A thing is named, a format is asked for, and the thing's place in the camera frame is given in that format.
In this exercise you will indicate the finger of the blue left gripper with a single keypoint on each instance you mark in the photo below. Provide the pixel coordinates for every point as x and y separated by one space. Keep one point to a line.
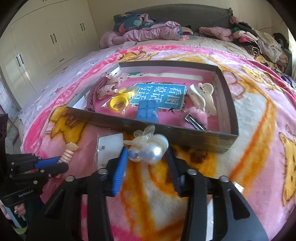
43 163

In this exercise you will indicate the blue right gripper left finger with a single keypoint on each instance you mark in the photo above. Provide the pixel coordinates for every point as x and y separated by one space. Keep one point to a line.
119 171

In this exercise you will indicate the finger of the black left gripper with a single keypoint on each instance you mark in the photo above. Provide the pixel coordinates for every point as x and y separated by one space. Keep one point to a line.
51 170

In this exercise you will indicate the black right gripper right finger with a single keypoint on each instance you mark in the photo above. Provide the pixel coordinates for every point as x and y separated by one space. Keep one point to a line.
174 170

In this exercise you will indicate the pearl flower hair clip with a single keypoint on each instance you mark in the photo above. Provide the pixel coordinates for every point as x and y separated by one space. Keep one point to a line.
146 146

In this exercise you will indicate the pink fluffy pompom hair clip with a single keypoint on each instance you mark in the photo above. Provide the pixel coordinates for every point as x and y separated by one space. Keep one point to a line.
198 119

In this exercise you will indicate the blue clear plastic box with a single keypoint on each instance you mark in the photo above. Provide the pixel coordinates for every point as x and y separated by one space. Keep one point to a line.
148 111

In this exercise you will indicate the dark maroon hair claw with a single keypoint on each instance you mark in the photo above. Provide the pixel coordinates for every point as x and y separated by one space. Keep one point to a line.
92 94

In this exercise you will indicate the left hand painted nails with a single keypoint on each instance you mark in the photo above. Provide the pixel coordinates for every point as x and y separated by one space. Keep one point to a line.
20 210

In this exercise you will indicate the earring card in plastic bag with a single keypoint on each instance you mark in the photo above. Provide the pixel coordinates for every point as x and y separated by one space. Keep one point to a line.
107 148

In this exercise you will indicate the shallow cardboard tray box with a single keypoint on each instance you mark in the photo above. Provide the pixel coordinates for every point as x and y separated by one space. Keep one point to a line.
167 83

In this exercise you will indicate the blue chinese text booklet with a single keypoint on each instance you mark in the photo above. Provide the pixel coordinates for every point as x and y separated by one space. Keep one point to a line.
166 95

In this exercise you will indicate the cream white claw clip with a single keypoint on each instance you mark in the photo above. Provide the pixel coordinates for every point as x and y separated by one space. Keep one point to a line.
201 96

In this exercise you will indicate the pink cartoon bear blanket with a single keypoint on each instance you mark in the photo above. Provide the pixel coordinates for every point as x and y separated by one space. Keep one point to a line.
262 158

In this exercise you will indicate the pink lace scrunchie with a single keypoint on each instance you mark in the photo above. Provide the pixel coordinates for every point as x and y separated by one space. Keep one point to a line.
113 82

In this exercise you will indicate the light floral bed sheet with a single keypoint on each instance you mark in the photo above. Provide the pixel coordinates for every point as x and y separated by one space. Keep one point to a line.
38 101

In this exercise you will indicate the cream white wardrobe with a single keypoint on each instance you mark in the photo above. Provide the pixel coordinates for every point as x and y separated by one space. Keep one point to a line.
42 40

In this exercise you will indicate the pink crumpled quilt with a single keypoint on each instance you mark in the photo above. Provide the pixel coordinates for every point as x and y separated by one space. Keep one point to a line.
169 30

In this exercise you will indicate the pink folded garment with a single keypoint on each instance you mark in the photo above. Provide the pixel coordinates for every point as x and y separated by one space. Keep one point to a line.
220 33

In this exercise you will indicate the dark grey headboard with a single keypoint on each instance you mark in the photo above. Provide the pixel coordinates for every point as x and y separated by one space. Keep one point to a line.
193 15

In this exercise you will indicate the dark floral pillow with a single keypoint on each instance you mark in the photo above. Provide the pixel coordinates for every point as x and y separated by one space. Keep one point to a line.
131 21

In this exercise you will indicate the pile of clothes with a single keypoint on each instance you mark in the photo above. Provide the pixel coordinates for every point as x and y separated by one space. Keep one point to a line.
272 50

